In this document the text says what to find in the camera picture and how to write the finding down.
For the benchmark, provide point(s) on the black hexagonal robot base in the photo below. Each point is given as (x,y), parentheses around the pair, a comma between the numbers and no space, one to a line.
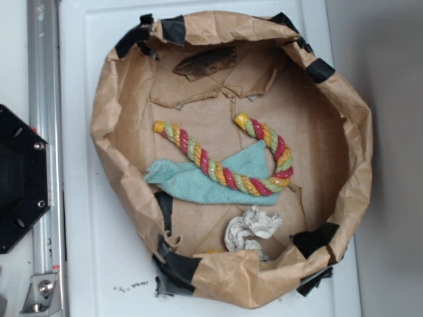
(24,179)

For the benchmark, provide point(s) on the brown paper bag bin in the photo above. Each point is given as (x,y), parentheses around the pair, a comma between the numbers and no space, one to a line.
(316,128)

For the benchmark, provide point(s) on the light blue cloth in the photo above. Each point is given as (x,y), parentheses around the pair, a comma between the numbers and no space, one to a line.
(185,181)

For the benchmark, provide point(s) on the crumpled white paper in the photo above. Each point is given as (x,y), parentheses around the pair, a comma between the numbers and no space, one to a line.
(253,223)

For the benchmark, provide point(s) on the small yellow object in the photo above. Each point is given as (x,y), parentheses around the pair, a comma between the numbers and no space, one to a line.
(213,251)

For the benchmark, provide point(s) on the dark wood bark piece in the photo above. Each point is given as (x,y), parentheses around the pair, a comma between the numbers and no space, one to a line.
(206,63)

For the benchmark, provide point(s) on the white tray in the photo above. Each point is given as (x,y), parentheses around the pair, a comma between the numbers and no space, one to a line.
(109,270)

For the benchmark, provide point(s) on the aluminium extrusion rail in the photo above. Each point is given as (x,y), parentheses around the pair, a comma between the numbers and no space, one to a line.
(48,234)

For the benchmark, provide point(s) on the metal corner bracket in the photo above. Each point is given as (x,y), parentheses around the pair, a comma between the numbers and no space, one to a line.
(43,297)

